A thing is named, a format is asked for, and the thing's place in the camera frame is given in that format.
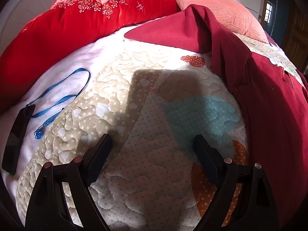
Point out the dark red garment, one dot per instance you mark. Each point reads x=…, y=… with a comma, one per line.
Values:
x=269, y=115

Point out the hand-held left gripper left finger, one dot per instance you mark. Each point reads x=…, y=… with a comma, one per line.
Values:
x=95, y=166

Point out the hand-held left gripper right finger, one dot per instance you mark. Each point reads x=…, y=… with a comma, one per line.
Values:
x=207, y=164

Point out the black phone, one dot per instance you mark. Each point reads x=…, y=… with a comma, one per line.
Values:
x=15, y=137

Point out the white headboard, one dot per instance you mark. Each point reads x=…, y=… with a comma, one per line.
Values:
x=31, y=2

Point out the quilted patchwork bedspread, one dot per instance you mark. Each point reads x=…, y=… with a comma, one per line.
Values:
x=134, y=93

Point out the red floral quilt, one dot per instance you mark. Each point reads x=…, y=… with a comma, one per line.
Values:
x=72, y=28

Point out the brown wooden door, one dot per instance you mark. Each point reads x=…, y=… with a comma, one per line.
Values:
x=294, y=36

